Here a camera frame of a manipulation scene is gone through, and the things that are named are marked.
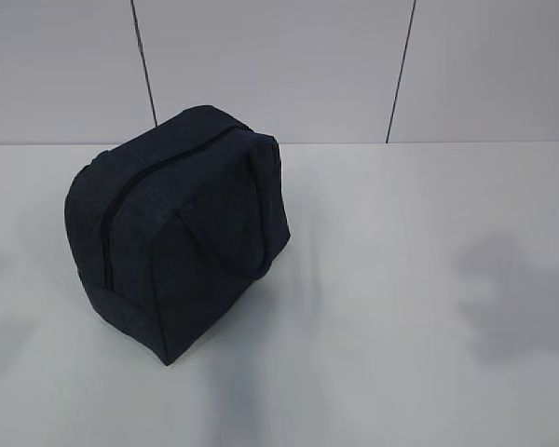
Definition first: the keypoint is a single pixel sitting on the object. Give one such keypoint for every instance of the navy blue lunch bag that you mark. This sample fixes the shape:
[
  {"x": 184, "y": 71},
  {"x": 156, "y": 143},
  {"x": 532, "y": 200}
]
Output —
[{"x": 169, "y": 229}]

